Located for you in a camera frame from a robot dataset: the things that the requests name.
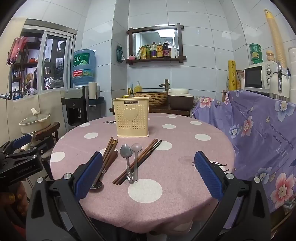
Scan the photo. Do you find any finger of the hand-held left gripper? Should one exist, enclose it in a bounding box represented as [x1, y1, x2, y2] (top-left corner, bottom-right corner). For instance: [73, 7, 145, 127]
[32, 136, 54, 161]
[0, 134, 32, 156]

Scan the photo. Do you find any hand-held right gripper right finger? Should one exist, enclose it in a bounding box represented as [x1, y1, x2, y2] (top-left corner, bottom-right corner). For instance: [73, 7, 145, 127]
[191, 151, 271, 241]

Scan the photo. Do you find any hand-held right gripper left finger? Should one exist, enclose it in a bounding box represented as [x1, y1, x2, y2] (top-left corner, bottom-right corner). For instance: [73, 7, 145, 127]
[25, 151, 105, 241]

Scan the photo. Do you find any metal spoon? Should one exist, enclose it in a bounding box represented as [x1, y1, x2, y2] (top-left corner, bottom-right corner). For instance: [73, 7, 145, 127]
[120, 144, 134, 184]

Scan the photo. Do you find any dark chopstick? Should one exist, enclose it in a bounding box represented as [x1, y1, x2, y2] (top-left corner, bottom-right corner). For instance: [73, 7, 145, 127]
[118, 140, 163, 185]
[116, 140, 161, 185]

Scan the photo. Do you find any cream plastic utensil holder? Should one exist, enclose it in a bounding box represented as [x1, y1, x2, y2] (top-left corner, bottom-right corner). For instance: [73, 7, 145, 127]
[112, 97, 150, 138]

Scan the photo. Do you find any person's left hand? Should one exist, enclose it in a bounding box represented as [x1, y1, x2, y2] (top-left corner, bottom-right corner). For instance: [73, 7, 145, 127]
[0, 183, 31, 221]

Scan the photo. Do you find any dark wooden stool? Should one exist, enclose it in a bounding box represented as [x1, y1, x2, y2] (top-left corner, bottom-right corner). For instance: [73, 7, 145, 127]
[32, 121, 61, 181]

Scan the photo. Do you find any brown wooden spoon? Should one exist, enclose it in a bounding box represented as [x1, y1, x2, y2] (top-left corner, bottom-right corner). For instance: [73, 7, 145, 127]
[89, 150, 119, 190]

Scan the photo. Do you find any cream pot with lid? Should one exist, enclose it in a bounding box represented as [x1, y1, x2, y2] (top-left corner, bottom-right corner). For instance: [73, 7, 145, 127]
[19, 108, 51, 135]

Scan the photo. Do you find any pink dotted tablecloth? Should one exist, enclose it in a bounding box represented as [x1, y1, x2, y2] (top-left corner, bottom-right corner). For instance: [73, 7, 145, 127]
[50, 113, 236, 235]

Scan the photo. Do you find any water dispenser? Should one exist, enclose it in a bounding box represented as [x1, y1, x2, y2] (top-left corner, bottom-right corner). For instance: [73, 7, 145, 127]
[61, 87, 90, 128]

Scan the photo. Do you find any phone stand pole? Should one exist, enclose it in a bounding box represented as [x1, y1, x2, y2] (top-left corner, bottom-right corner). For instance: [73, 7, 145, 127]
[0, 65, 15, 101]

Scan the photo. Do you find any purple floral cloth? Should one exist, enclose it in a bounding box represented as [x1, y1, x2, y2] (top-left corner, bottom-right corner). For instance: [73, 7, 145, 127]
[192, 89, 296, 215]

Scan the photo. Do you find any paper cup tube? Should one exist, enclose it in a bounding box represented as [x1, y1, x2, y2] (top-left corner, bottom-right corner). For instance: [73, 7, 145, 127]
[88, 81, 98, 107]

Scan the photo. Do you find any dark wooden cabinet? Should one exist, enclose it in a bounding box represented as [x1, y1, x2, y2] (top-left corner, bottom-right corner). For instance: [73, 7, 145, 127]
[110, 105, 191, 117]

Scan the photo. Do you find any window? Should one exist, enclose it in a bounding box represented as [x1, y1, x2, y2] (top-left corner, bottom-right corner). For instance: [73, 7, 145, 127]
[9, 19, 77, 100]

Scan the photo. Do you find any blue water bottle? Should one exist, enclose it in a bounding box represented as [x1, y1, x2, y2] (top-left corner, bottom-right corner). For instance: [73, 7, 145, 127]
[70, 49, 96, 87]

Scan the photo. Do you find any red smartphone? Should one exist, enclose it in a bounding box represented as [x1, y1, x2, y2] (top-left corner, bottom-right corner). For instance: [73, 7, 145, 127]
[6, 36, 25, 66]

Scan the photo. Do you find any woven brown basin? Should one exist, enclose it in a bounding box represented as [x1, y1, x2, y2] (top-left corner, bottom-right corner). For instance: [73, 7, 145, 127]
[134, 91, 169, 107]

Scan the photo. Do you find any bronze faucet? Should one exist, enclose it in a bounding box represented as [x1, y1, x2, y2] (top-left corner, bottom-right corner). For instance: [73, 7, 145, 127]
[159, 79, 171, 92]

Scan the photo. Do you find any yellow roll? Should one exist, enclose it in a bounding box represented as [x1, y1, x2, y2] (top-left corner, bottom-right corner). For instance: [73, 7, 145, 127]
[228, 60, 237, 91]

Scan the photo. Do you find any white microwave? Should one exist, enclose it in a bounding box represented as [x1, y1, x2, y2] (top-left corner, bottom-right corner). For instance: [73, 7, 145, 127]
[244, 60, 278, 93]

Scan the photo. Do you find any white kettle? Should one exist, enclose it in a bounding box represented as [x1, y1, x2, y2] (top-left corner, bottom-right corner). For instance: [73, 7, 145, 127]
[269, 66, 292, 100]

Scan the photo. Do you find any stack of green noodle cups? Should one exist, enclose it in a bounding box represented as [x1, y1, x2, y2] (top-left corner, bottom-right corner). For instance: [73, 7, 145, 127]
[249, 43, 264, 65]

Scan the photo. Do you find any dark sauce bottle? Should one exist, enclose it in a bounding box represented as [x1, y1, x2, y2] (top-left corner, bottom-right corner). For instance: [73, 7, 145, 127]
[162, 39, 172, 58]

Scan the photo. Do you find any wooden framed mirror shelf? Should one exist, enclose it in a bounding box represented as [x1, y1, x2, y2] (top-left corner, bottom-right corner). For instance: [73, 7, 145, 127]
[126, 23, 185, 65]

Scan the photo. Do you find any tall stack of paper cups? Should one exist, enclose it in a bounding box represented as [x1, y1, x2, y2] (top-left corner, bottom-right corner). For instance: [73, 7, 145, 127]
[264, 9, 287, 68]

